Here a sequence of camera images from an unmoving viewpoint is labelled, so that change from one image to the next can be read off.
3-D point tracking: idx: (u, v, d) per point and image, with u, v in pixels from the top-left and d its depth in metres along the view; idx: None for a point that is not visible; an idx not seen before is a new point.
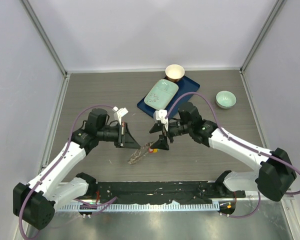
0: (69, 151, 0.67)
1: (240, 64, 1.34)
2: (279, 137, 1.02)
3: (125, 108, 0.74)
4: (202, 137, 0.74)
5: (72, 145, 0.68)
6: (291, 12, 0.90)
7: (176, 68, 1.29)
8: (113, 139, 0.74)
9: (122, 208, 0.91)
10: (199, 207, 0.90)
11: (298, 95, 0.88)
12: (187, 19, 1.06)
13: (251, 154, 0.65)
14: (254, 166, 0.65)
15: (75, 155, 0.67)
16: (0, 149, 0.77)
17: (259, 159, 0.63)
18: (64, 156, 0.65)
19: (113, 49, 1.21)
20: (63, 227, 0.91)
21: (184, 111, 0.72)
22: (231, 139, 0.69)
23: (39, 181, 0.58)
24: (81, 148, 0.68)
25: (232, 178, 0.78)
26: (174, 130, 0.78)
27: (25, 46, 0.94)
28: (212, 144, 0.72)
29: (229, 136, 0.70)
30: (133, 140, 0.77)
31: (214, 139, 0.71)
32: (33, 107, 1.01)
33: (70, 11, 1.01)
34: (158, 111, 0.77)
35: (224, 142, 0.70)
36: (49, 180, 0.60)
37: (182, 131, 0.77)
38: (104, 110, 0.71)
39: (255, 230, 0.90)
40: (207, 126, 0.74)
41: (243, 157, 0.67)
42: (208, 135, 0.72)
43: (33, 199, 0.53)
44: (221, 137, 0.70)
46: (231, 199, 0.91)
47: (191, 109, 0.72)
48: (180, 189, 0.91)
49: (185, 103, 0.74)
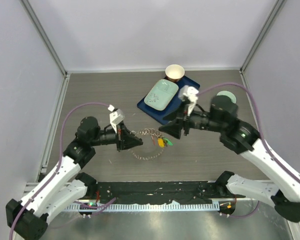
0: (63, 167, 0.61)
1: (240, 64, 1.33)
2: (279, 137, 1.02)
3: (121, 117, 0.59)
4: (236, 144, 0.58)
5: (66, 160, 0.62)
6: (291, 12, 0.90)
7: (175, 69, 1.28)
8: (114, 141, 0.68)
9: (122, 208, 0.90)
10: (199, 207, 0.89)
11: (298, 95, 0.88)
12: (187, 19, 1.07)
13: (294, 184, 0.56)
14: (292, 196, 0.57)
15: (69, 171, 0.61)
16: (1, 149, 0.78)
17: None
18: (57, 173, 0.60)
19: (113, 50, 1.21)
20: (64, 227, 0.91)
21: (220, 111, 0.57)
22: (275, 160, 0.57)
23: (30, 199, 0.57)
24: (76, 163, 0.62)
25: (237, 183, 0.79)
26: (196, 120, 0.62)
27: (25, 45, 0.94)
28: (247, 156, 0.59)
29: (273, 155, 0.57)
30: (133, 138, 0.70)
31: (256, 154, 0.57)
32: (33, 107, 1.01)
33: (70, 11, 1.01)
34: (187, 86, 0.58)
35: (266, 160, 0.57)
36: (40, 197, 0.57)
37: (206, 125, 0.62)
38: (95, 120, 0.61)
39: (256, 230, 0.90)
40: (246, 132, 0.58)
41: (282, 182, 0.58)
42: (249, 146, 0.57)
43: (26, 216, 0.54)
44: (264, 154, 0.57)
46: (232, 199, 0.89)
47: (231, 109, 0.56)
48: (180, 189, 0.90)
49: (224, 98, 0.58)
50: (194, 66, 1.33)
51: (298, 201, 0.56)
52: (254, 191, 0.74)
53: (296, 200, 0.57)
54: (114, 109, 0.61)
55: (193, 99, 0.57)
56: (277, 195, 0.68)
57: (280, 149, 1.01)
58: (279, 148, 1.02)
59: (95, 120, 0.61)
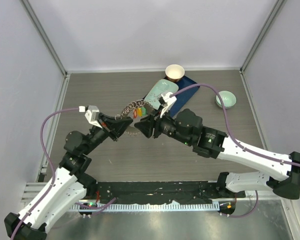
0: (59, 179, 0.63)
1: (240, 64, 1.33)
2: (279, 137, 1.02)
3: (92, 111, 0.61)
4: (209, 150, 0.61)
5: (61, 171, 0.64)
6: (291, 12, 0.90)
7: (176, 68, 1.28)
8: (106, 134, 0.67)
9: (122, 208, 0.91)
10: (199, 207, 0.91)
11: (298, 94, 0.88)
12: (187, 19, 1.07)
13: (274, 165, 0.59)
14: (277, 176, 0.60)
15: (65, 182, 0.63)
16: (1, 149, 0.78)
17: (284, 170, 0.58)
18: (53, 185, 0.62)
19: (112, 49, 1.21)
20: (64, 227, 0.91)
21: (187, 126, 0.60)
22: (247, 150, 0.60)
23: (27, 212, 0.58)
24: (71, 175, 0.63)
25: (234, 181, 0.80)
26: (165, 126, 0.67)
27: (25, 46, 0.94)
28: (222, 156, 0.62)
29: (243, 147, 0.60)
30: (122, 121, 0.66)
31: (228, 152, 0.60)
32: (33, 106, 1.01)
33: (70, 10, 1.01)
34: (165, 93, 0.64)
35: (239, 154, 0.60)
36: (37, 210, 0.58)
37: (173, 133, 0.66)
38: (78, 135, 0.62)
39: (256, 230, 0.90)
40: (212, 136, 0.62)
41: (263, 168, 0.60)
42: (219, 148, 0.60)
43: (24, 229, 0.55)
44: (235, 149, 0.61)
46: (231, 199, 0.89)
47: (196, 122, 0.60)
48: (180, 189, 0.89)
49: (189, 113, 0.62)
50: (194, 66, 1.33)
51: (283, 178, 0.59)
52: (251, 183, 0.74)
53: (282, 178, 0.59)
54: (85, 109, 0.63)
55: (170, 104, 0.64)
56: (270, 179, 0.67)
57: (280, 148, 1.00)
58: (279, 148, 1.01)
59: (79, 133, 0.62)
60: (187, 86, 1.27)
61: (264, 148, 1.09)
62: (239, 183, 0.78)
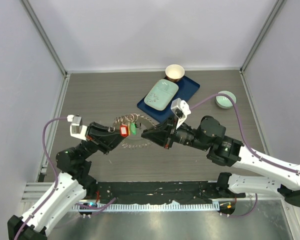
0: (61, 183, 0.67)
1: (240, 64, 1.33)
2: (279, 137, 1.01)
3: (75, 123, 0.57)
4: (225, 159, 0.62)
5: (63, 177, 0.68)
6: (291, 12, 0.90)
7: (175, 68, 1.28)
8: (94, 147, 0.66)
9: (122, 208, 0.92)
10: (199, 207, 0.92)
11: (298, 94, 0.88)
12: (188, 19, 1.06)
13: (289, 175, 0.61)
14: (292, 186, 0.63)
15: (68, 186, 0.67)
16: (1, 149, 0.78)
17: None
18: (56, 189, 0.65)
19: (113, 49, 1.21)
20: (63, 227, 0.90)
21: (213, 136, 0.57)
22: (263, 160, 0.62)
23: (30, 215, 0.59)
24: (73, 180, 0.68)
25: (239, 183, 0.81)
26: (182, 135, 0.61)
27: (25, 45, 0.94)
28: (240, 164, 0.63)
29: (260, 157, 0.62)
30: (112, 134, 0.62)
31: (245, 162, 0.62)
32: (33, 107, 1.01)
33: (70, 11, 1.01)
34: (180, 100, 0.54)
35: (255, 163, 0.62)
36: (41, 212, 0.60)
37: (191, 142, 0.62)
38: (65, 156, 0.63)
39: (256, 230, 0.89)
40: (228, 145, 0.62)
41: (279, 177, 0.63)
42: (236, 157, 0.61)
43: (26, 231, 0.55)
44: (252, 159, 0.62)
46: (232, 199, 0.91)
47: (220, 132, 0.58)
48: (180, 189, 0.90)
49: (214, 126, 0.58)
50: (194, 66, 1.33)
51: (299, 188, 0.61)
52: (258, 187, 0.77)
53: (296, 188, 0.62)
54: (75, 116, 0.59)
55: (186, 116, 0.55)
56: (282, 187, 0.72)
57: (280, 148, 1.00)
58: (279, 148, 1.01)
59: (67, 155, 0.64)
60: (187, 86, 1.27)
61: (264, 148, 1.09)
62: (245, 185, 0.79)
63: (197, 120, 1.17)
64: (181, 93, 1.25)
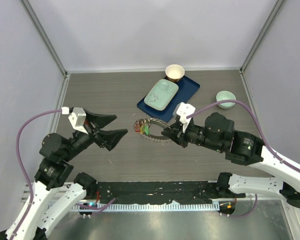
0: (37, 195, 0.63)
1: (240, 64, 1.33)
2: (279, 137, 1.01)
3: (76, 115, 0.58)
4: (245, 157, 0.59)
5: (39, 187, 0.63)
6: (291, 12, 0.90)
7: (175, 68, 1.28)
8: (91, 139, 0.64)
9: (122, 208, 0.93)
10: (199, 207, 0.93)
11: (298, 94, 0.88)
12: (188, 19, 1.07)
13: None
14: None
15: (44, 198, 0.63)
16: (1, 149, 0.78)
17: None
18: (32, 203, 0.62)
19: (113, 49, 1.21)
20: (63, 227, 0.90)
21: (219, 131, 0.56)
22: (284, 162, 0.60)
23: (13, 233, 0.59)
24: (47, 189, 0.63)
25: (239, 183, 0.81)
26: (192, 136, 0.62)
27: (25, 44, 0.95)
28: (260, 165, 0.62)
29: (282, 159, 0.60)
30: (115, 132, 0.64)
31: (266, 163, 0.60)
32: (33, 106, 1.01)
33: (70, 11, 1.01)
34: (181, 106, 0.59)
35: (276, 165, 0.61)
36: (23, 230, 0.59)
37: (202, 141, 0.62)
38: (57, 139, 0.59)
39: (256, 230, 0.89)
40: (250, 143, 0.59)
41: (295, 181, 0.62)
42: (255, 155, 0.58)
43: None
44: (273, 161, 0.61)
46: (231, 199, 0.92)
47: (227, 127, 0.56)
48: (180, 189, 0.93)
49: (222, 121, 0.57)
50: (194, 66, 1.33)
51: None
52: (260, 188, 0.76)
53: None
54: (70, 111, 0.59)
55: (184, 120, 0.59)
56: (284, 189, 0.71)
57: (281, 148, 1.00)
58: (279, 148, 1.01)
59: (59, 137, 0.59)
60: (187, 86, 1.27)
61: None
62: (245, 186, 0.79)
63: (197, 120, 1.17)
64: (181, 93, 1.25)
